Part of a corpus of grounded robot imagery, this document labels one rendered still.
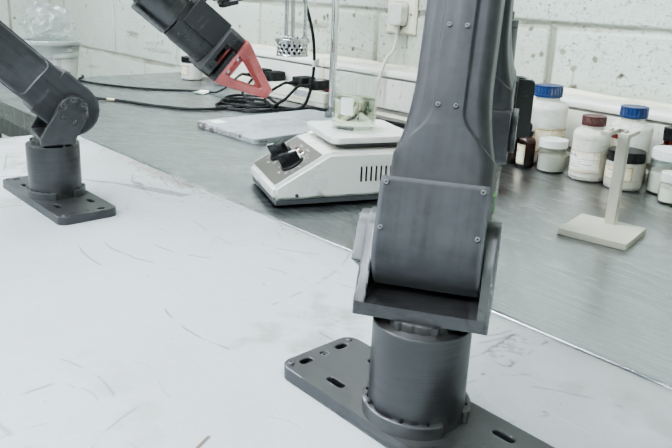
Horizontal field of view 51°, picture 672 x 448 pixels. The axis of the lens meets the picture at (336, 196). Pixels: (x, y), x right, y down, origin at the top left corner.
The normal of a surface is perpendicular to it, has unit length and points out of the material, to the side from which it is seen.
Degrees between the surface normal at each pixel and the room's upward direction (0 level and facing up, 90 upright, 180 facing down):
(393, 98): 90
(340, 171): 90
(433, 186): 69
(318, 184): 90
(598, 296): 0
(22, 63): 82
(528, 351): 0
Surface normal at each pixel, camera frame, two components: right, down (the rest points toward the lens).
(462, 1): -0.25, -0.10
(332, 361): 0.04, -0.96
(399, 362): -0.53, 0.22
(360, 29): -0.74, 0.16
